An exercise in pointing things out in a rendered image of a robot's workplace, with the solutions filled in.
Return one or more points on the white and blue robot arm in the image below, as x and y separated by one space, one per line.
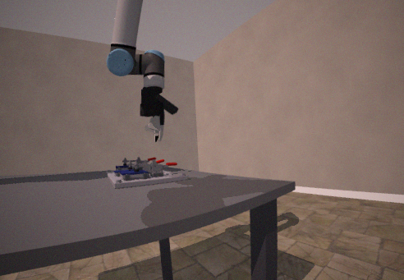
122 57

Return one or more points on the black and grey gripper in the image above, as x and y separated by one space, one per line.
149 108

